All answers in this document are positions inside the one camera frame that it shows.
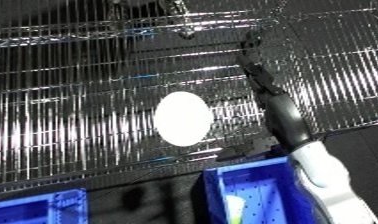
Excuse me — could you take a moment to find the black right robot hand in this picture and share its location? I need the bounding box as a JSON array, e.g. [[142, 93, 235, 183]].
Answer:
[[235, 53, 317, 149]]

